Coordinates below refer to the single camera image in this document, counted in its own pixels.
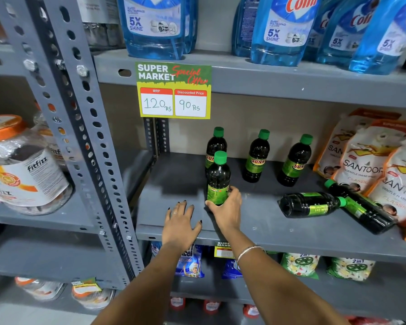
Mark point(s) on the person's right hand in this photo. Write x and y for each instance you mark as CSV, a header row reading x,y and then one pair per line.
x,y
229,213

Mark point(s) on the person's left hand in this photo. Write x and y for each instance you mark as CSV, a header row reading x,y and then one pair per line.
x,y
178,231

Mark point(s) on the person's left little finger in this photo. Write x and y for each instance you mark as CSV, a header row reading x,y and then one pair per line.
x,y
168,216

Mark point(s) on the person's left middle finger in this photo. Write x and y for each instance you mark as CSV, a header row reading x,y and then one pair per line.
x,y
184,209

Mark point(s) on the person's right thumb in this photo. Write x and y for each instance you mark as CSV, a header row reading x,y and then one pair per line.
x,y
212,205

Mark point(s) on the person's left thumb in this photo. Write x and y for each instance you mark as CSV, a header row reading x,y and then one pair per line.
x,y
197,227

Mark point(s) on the dark bottle with green cap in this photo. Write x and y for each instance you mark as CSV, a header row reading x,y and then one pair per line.
x,y
294,164
308,205
365,213
216,143
218,179
256,159

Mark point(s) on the person's right forearm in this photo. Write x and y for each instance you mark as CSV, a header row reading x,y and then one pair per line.
x,y
277,291

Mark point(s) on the person's left forearm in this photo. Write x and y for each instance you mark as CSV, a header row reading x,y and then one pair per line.
x,y
149,287

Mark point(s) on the small shelf price tag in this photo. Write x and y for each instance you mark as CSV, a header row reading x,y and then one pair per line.
x,y
85,287
224,250

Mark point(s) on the blue detergent packet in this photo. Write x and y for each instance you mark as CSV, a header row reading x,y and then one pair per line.
x,y
191,262
230,270

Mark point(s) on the grey metal shelf rack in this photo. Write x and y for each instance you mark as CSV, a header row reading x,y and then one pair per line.
x,y
37,221
257,223

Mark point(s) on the green white packet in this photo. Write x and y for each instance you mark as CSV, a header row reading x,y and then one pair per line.
x,y
351,268
300,264

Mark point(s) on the clear jar with orange lid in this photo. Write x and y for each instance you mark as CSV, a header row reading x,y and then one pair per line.
x,y
94,299
23,169
52,145
40,288

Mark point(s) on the green yellow price sign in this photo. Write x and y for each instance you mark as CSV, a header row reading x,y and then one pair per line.
x,y
173,91

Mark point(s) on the row of blue cleaner bottles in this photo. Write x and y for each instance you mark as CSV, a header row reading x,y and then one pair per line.
x,y
280,27

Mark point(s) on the clear packaged goods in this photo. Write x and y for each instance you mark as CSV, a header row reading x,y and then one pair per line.
x,y
99,23

